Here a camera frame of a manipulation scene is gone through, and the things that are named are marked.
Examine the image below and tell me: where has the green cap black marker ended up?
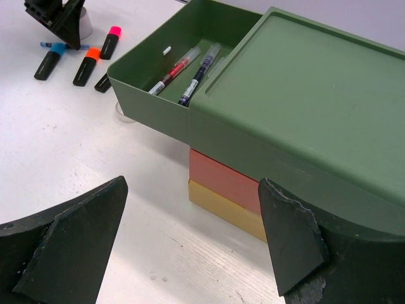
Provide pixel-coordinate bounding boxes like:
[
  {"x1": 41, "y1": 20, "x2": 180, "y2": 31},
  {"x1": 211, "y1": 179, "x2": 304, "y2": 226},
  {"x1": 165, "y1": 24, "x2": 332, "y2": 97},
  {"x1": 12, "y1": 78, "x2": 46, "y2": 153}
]
[{"x1": 94, "y1": 73, "x2": 111, "y2": 93}]

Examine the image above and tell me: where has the green drawer box shell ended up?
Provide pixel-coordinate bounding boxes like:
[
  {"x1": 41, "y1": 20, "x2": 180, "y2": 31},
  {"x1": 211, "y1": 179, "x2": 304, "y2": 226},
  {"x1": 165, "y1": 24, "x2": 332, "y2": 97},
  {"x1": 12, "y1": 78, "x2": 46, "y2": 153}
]
[{"x1": 189, "y1": 8, "x2": 404, "y2": 234}]

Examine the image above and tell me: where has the yellow drawer box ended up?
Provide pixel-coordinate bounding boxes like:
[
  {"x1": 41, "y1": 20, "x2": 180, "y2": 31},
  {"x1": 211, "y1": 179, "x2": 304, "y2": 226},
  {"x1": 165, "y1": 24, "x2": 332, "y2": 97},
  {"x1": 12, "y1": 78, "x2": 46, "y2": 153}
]
[{"x1": 188, "y1": 180, "x2": 267, "y2": 243}]

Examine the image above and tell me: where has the blue pen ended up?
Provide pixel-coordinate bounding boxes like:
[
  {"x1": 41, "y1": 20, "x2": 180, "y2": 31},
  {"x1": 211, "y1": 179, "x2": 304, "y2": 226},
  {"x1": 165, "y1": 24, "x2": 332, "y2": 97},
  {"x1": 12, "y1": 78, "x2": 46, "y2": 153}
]
[{"x1": 40, "y1": 42, "x2": 92, "y2": 50}]

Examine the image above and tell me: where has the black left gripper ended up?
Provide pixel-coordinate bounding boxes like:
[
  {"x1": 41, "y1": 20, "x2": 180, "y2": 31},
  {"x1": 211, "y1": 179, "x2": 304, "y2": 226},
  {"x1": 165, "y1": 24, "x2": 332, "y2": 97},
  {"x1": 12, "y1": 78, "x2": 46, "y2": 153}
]
[{"x1": 24, "y1": 0, "x2": 85, "y2": 50}]

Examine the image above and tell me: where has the small clear tape roll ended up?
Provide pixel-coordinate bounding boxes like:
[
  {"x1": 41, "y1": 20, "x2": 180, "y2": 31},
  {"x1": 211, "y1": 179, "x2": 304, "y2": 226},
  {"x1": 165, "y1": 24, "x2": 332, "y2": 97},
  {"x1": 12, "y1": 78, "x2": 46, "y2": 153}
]
[{"x1": 115, "y1": 102, "x2": 135, "y2": 124}]

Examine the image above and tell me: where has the orange cap black marker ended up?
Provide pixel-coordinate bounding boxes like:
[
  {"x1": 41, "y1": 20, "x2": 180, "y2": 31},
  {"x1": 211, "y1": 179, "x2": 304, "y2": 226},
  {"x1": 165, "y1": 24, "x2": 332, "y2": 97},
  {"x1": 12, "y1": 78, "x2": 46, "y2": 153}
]
[{"x1": 73, "y1": 47, "x2": 101, "y2": 87}]

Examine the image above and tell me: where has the purple tip pen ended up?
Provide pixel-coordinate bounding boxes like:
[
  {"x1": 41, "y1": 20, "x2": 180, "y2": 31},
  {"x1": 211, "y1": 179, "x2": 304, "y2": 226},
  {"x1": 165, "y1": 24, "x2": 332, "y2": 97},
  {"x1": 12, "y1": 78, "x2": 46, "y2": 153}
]
[{"x1": 178, "y1": 42, "x2": 221, "y2": 106}]

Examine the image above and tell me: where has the pink cap black marker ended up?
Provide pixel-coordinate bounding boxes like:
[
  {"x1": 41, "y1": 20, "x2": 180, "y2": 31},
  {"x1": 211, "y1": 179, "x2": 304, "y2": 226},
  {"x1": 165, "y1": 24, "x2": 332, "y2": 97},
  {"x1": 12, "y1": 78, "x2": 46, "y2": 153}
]
[{"x1": 99, "y1": 26, "x2": 122, "y2": 60}]

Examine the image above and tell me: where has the salmon drawer box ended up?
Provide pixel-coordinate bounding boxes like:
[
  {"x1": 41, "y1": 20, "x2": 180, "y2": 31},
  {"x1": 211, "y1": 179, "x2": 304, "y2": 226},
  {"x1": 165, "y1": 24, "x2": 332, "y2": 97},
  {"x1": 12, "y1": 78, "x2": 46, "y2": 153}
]
[{"x1": 189, "y1": 149, "x2": 261, "y2": 215}]

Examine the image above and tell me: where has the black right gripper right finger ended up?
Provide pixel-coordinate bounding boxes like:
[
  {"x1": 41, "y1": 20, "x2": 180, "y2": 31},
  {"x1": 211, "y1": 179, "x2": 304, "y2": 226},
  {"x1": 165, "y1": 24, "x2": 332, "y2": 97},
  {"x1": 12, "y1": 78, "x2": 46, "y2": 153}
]
[{"x1": 258, "y1": 179, "x2": 404, "y2": 303}]

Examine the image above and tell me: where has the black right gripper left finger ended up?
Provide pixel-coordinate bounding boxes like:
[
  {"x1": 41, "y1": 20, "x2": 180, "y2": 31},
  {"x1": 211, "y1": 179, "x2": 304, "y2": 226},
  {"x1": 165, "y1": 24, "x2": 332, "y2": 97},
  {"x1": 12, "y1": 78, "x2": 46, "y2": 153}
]
[{"x1": 1, "y1": 176, "x2": 128, "y2": 303}]

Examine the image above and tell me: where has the red tip pen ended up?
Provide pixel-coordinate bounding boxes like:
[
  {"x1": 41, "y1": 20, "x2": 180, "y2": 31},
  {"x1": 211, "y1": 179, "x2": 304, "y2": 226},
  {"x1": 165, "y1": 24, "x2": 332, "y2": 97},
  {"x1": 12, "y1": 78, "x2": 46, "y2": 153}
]
[{"x1": 148, "y1": 46, "x2": 201, "y2": 96}]

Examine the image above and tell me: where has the large clear tape roll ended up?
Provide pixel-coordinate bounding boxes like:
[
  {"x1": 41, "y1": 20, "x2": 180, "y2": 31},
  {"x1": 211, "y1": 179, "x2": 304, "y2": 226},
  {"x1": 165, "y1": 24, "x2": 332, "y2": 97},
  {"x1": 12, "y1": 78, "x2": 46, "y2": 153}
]
[{"x1": 79, "y1": 7, "x2": 93, "y2": 41}]

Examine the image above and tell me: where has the green drawer tray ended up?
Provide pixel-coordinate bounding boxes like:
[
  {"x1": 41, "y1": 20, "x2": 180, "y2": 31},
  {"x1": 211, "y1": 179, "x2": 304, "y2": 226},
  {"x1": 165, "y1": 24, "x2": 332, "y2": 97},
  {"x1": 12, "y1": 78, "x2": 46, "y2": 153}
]
[{"x1": 108, "y1": 1, "x2": 261, "y2": 143}]

